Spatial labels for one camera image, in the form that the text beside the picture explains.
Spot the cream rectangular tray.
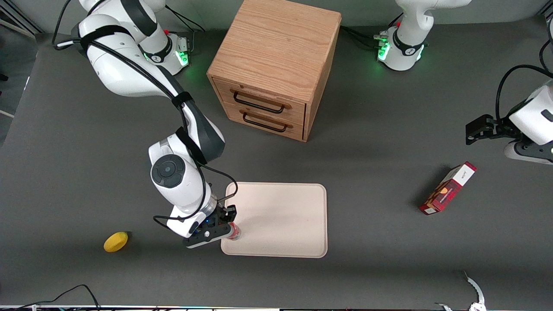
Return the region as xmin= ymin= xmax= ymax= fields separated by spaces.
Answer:
xmin=220 ymin=182 xmax=328 ymax=259

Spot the red plaid shortbread box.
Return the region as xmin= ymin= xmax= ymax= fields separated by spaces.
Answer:
xmin=419 ymin=162 xmax=477 ymax=216

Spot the yellow lemon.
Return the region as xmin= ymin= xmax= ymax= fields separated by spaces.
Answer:
xmin=103 ymin=232 xmax=129 ymax=253

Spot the white serrated plastic tool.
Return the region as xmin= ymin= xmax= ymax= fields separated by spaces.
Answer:
xmin=463 ymin=271 xmax=486 ymax=311

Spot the wooden two-drawer cabinet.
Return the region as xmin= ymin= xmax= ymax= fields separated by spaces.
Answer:
xmin=207 ymin=0 xmax=342 ymax=143

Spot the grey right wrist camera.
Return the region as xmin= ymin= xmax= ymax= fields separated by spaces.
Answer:
xmin=184 ymin=225 xmax=232 ymax=249

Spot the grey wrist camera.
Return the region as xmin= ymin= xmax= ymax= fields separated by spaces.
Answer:
xmin=184 ymin=225 xmax=232 ymax=249
xmin=503 ymin=140 xmax=553 ymax=165

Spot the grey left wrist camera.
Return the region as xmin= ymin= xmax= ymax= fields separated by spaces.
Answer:
xmin=503 ymin=140 xmax=553 ymax=165

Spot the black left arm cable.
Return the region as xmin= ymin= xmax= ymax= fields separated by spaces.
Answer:
xmin=496 ymin=64 xmax=553 ymax=126

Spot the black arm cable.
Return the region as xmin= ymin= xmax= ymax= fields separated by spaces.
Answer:
xmin=496 ymin=64 xmax=553 ymax=126
xmin=52 ymin=0 xmax=238 ymax=229

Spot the wooden drawer with black handle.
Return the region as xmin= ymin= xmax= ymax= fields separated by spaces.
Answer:
xmin=213 ymin=78 xmax=306 ymax=126
xmin=222 ymin=102 xmax=304 ymax=141

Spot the black loose table-edge cable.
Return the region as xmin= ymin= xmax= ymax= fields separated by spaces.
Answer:
xmin=17 ymin=284 xmax=101 ymax=311

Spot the black left base cable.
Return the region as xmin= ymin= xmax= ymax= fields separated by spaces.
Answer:
xmin=340 ymin=13 xmax=389 ymax=50

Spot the black base cable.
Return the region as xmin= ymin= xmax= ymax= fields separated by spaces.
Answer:
xmin=164 ymin=10 xmax=207 ymax=54
xmin=340 ymin=13 xmax=389 ymax=50

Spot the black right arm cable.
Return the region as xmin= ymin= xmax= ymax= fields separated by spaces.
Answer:
xmin=52 ymin=0 xmax=238 ymax=229

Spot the black right base cable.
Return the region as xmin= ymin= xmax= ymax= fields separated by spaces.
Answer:
xmin=164 ymin=10 xmax=207 ymax=54

